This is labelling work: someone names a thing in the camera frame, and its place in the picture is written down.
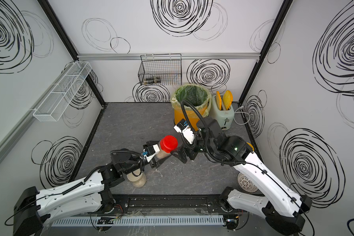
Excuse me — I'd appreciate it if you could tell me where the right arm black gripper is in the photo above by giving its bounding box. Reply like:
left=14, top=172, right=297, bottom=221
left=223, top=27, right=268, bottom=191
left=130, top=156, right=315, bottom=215
left=170, top=130, right=216, bottom=162

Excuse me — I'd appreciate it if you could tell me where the clear jar with oatmeal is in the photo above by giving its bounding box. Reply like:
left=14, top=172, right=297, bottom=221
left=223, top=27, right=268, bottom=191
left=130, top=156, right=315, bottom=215
left=155, top=142, right=171, bottom=160

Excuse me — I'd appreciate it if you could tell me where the red jar lid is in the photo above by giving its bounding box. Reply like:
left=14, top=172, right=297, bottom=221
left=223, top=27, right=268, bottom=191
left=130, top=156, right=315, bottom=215
left=160, top=135, right=178, bottom=153

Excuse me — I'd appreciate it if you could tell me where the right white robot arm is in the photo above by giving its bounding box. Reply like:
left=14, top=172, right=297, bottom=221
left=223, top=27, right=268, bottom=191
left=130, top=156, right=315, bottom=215
left=173, top=117, right=312, bottom=236

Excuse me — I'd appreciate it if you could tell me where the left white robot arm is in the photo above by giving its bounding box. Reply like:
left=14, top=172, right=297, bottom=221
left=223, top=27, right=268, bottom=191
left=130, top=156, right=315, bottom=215
left=13, top=141, right=163, bottom=236

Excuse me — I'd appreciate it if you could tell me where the beige lidded oatmeal jar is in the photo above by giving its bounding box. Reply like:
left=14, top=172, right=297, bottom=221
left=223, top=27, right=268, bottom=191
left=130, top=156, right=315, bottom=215
left=126, top=169, right=147, bottom=188

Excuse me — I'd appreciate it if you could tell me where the orange trash bin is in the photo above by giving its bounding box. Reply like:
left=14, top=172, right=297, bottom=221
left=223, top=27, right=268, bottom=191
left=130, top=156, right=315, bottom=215
left=174, top=106, right=210, bottom=131

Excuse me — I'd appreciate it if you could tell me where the mint green toaster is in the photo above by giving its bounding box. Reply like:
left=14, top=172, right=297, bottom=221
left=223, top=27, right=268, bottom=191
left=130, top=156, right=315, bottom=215
left=209, top=95, right=235, bottom=130

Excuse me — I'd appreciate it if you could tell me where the green plastic bin liner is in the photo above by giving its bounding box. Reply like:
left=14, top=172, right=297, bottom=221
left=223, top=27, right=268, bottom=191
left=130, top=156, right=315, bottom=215
left=170, top=84, right=212, bottom=121

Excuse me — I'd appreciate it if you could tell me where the left yellow toast slice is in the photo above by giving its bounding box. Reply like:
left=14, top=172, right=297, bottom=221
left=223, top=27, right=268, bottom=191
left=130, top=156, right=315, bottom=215
left=215, top=91, right=222, bottom=111

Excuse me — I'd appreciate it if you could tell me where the yellow toast slice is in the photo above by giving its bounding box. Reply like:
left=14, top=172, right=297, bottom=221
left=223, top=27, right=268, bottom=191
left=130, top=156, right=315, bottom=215
left=222, top=90, right=233, bottom=110
left=215, top=91, right=222, bottom=111

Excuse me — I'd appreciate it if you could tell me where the patterned white bowl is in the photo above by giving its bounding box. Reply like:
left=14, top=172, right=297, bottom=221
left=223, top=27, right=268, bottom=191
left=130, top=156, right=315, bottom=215
left=237, top=173, right=258, bottom=193

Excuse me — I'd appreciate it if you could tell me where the right yellow toast slice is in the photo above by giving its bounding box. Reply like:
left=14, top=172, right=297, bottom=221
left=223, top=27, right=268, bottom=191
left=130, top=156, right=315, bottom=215
left=222, top=90, right=233, bottom=110

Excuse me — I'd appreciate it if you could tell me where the dark item in basket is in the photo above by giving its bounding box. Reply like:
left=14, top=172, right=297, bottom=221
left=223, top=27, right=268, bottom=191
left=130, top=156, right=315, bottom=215
left=143, top=76, right=161, bottom=86

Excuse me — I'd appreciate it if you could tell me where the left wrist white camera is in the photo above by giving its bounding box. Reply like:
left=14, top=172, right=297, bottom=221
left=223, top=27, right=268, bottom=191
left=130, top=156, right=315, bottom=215
left=142, top=151, right=159, bottom=162

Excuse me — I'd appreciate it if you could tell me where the white slotted cable duct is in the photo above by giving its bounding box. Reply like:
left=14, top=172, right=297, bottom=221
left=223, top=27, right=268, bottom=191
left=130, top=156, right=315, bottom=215
left=52, top=215, right=224, bottom=228

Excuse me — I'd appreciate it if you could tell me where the white toaster power cable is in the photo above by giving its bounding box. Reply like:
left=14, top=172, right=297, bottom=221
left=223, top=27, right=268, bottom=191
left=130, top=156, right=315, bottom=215
left=232, top=105, right=251, bottom=126

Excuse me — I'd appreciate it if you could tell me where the black wire wall basket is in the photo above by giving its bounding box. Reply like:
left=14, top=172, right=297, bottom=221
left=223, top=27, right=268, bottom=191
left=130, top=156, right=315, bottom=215
left=138, top=54, right=183, bottom=86

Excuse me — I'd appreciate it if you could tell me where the white wire wall shelf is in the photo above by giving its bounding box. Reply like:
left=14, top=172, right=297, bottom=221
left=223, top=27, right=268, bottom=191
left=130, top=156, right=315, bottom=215
left=33, top=62, right=92, bottom=122

